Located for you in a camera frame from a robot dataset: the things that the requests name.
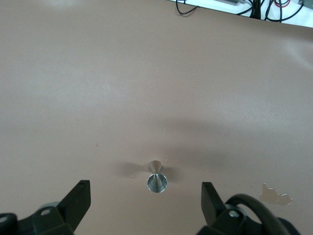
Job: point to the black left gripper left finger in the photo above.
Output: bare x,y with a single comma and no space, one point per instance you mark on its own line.
73,203

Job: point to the steel double jigger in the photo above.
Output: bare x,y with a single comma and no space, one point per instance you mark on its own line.
157,183

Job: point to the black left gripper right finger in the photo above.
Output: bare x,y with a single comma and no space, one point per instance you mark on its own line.
215,210

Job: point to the small liquid puddle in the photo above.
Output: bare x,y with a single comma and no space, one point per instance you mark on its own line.
271,197

